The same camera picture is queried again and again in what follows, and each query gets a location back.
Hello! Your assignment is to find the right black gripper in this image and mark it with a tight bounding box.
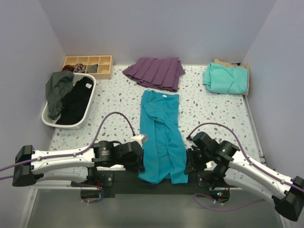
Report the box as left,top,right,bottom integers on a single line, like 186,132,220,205
184,148,211,175

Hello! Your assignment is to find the teal t shirt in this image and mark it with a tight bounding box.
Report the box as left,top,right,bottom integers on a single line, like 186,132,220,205
138,90,188,184

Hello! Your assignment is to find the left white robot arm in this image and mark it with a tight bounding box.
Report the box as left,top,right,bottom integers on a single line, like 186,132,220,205
12,141,144,187

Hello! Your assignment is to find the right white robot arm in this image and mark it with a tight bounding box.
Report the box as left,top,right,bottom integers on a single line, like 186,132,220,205
185,132,304,221

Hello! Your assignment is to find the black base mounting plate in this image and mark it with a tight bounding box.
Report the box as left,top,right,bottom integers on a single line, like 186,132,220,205
71,171,230,200

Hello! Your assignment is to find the black garment in basket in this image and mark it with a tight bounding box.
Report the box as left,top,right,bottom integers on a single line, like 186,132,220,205
56,76,94,125

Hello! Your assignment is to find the white laundry basket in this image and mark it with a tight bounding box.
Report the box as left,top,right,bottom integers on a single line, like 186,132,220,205
41,73,96,130

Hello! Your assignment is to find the dark green garment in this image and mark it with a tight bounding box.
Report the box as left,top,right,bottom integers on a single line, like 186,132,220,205
45,71,74,120

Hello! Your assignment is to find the mint green folded shirt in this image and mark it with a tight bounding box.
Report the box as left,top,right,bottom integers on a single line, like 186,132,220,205
202,62,249,95

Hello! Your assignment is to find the dark grey fabric roll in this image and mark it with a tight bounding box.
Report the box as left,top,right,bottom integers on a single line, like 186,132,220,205
86,64,98,74

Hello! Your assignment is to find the patterned brown fabric roll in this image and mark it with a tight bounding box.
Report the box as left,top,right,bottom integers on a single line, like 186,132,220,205
73,63,86,73

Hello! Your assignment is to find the wooden compartment organizer box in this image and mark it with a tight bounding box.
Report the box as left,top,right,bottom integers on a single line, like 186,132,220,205
62,56,113,79

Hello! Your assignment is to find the purple pleated skirt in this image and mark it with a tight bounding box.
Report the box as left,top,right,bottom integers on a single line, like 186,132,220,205
123,57,185,92

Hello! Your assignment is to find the red black fabric roll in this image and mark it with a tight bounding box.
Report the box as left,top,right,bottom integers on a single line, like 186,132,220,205
62,65,74,72

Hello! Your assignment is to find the tan folded cloth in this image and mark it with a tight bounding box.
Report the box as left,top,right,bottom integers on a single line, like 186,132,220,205
213,59,250,95

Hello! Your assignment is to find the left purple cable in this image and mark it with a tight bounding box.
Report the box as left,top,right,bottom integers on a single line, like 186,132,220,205
0,111,137,181

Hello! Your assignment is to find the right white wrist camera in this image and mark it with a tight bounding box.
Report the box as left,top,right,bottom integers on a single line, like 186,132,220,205
186,135,193,142

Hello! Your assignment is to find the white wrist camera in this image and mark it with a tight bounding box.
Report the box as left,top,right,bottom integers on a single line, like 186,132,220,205
186,135,193,142
130,134,148,146

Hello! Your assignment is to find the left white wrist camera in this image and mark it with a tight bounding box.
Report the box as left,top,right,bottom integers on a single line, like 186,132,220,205
130,134,148,146

